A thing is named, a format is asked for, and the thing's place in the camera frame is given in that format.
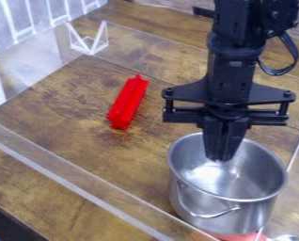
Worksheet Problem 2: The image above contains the black cable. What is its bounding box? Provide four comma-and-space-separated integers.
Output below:
256, 31, 299, 77

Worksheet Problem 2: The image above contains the silver metal pot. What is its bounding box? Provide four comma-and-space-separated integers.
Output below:
166, 133, 288, 235

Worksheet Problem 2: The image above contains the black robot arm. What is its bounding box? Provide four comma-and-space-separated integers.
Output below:
161, 0, 299, 161

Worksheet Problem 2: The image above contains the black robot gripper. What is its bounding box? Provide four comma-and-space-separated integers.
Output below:
161, 52, 294, 161

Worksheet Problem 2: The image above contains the clear acrylic triangle bracket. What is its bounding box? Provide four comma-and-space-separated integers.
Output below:
65, 21, 109, 56

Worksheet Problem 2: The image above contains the red object under pot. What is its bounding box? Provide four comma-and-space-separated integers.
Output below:
188, 231, 269, 241

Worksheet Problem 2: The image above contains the red plastic block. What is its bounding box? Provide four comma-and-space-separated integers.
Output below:
106, 74, 149, 131

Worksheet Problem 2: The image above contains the clear acrylic front barrier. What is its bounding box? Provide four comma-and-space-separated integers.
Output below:
0, 124, 218, 241

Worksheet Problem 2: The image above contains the silver metal object corner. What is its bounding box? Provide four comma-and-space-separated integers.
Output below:
266, 234, 299, 241

